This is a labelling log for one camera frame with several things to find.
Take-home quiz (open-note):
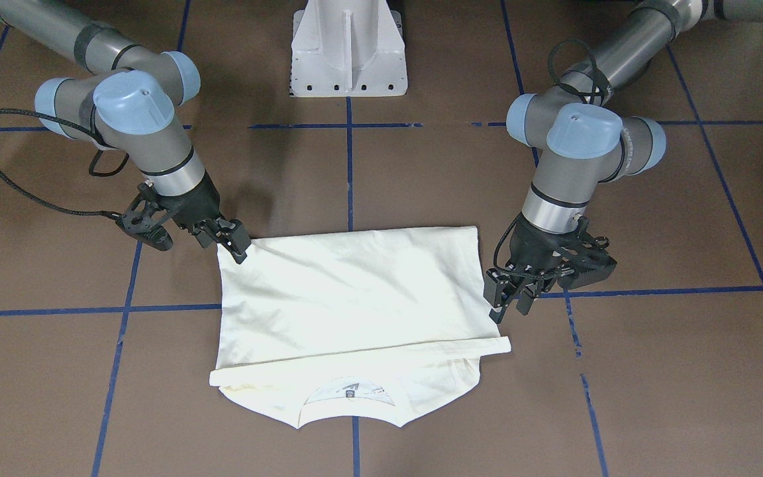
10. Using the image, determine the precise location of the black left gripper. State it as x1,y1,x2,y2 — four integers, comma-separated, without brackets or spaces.
483,213,587,324

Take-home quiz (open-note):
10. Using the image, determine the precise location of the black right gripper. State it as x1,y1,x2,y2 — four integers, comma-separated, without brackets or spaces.
158,174,252,264

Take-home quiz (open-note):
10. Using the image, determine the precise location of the cream long-sleeve t-shirt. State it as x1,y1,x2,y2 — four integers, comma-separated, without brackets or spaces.
209,226,511,429

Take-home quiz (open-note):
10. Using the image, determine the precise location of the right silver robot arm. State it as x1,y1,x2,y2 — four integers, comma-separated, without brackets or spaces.
0,1,251,263

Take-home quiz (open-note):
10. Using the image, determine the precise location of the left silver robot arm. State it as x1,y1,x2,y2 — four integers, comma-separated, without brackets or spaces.
484,1,763,323

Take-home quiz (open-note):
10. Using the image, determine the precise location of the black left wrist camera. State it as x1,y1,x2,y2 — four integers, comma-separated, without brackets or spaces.
555,215,617,290

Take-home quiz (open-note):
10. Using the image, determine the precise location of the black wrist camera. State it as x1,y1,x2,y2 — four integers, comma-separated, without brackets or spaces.
115,182,174,252
555,215,617,290

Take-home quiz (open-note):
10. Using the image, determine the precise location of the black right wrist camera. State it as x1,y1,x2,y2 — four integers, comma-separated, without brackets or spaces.
115,182,174,252

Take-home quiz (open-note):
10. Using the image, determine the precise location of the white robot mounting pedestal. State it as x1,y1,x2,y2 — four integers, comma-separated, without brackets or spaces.
289,1,409,99

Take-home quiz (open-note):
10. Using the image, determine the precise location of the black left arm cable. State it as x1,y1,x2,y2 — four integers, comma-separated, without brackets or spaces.
547,38,611,107

